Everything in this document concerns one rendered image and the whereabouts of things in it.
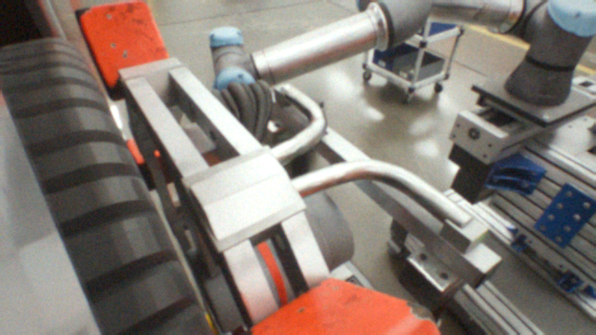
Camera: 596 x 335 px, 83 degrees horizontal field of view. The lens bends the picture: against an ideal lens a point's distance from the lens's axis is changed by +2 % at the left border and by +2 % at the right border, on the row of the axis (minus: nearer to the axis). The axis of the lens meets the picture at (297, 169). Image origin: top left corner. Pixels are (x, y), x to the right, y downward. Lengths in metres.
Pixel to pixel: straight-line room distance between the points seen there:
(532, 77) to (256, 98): 0.77
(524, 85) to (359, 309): 0.94
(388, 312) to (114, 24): 0.39
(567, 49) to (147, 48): 0.91
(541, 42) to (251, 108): 0.78
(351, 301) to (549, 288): 1.31
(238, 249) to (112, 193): 0.08
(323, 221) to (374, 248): 1.13
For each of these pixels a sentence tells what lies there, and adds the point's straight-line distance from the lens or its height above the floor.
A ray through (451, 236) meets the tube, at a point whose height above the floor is 0.99.
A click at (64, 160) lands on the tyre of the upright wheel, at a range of 0.19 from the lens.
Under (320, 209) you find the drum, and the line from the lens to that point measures 0.48.
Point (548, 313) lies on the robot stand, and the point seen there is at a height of 0.21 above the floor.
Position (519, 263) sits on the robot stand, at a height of 0.21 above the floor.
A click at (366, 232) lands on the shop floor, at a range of 1.64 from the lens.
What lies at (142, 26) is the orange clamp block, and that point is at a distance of 0.44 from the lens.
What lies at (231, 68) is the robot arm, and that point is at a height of 0.99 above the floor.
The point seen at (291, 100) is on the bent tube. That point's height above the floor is 1.00.
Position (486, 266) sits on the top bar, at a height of 0.98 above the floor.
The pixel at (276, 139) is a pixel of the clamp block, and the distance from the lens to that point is 0.57.
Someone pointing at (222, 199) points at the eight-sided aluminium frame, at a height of 1.12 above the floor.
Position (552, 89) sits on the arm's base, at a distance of 1.08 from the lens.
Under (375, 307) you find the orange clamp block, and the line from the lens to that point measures 0.18.
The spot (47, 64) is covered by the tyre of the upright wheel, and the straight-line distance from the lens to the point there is 0.27.
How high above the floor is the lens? 1.27
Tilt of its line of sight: 42 degrees down
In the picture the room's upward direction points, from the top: straight up
